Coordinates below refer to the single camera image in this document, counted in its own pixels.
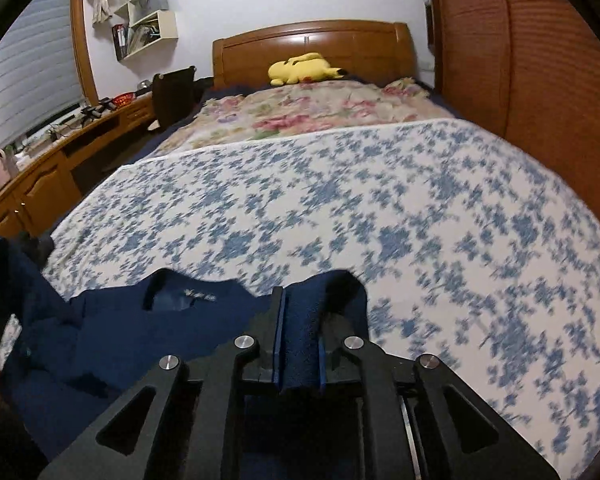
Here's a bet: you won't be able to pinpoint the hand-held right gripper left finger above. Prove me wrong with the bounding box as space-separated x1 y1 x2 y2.
37 286 286 480

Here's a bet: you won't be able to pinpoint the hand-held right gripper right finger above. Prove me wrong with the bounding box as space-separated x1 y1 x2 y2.
317 270 563 480

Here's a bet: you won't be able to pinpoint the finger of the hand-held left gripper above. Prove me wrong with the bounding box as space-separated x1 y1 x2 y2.
17 232 56 263

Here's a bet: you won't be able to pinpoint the navy blue blazer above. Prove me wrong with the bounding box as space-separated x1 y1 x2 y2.
0 237 371 480

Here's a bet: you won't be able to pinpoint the wooden desk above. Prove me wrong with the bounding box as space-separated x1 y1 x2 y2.
0 92 156 248

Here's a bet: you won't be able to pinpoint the pink bottle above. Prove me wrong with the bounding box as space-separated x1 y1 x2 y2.
0 147 18 183

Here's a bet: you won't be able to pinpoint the black tools on desk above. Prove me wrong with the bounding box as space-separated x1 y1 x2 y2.
80 102 113 121

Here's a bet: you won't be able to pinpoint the grey window blind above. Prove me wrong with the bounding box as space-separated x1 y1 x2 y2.
0 0 88 158

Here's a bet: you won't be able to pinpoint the blue floral bedsheet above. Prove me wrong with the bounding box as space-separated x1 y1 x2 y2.
42 119 600 480

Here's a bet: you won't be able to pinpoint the black chair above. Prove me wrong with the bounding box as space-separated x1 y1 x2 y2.
150 65 201 131

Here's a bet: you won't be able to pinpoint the black binders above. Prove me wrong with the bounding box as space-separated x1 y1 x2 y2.
112 24 128 60

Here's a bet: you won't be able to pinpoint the pink floral blanket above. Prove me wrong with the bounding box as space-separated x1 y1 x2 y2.
152 77 453 156

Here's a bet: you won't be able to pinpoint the leaning books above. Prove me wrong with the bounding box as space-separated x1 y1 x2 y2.
127 22 160 53

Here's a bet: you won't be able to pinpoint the yellow plush toy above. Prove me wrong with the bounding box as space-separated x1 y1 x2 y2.
267 52 345 86

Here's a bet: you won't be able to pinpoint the wooden bed headboard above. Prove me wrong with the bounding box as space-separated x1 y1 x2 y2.
211 20 416 90

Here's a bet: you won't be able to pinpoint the wooden louvered wardrobe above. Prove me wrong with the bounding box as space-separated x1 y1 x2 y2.
420 0 600 256

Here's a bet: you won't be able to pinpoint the wooden window frame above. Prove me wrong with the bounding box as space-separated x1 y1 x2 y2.
70 0 100 103

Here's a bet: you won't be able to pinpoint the white wall shelf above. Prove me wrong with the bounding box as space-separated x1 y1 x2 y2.
112 0 179 61

